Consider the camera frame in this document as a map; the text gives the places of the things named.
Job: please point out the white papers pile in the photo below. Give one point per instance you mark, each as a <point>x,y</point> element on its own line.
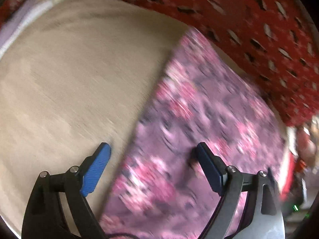
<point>21,19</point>

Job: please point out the beige fleece bed cover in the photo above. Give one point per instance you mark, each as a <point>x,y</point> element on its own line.
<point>78,76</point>

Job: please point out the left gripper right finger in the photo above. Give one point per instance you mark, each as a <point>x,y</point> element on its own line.
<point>261,217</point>

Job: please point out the red patterned blanket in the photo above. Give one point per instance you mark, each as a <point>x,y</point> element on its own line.
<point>269,39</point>

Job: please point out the purple floral fleece garment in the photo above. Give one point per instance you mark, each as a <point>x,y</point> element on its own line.
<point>161,190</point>

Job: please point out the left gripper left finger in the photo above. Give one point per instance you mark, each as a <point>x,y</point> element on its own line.
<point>44,216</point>

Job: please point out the red cloth at bedside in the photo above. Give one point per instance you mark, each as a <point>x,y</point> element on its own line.
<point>286,174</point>

